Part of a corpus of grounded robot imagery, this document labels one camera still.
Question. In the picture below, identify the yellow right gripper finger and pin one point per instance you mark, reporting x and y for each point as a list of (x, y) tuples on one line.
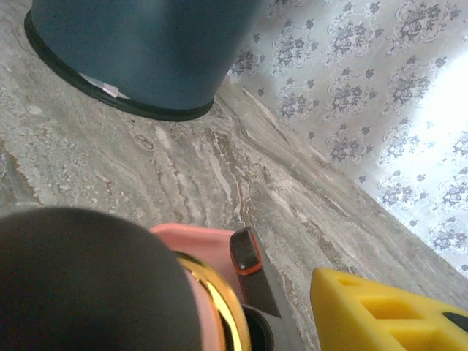
[(347, 311)]

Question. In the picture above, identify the black doll face brush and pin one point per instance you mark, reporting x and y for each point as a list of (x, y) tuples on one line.
[(73, 285)]

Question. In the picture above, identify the dark blue trash bin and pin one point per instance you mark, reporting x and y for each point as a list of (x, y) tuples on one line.
[(128, 47)]

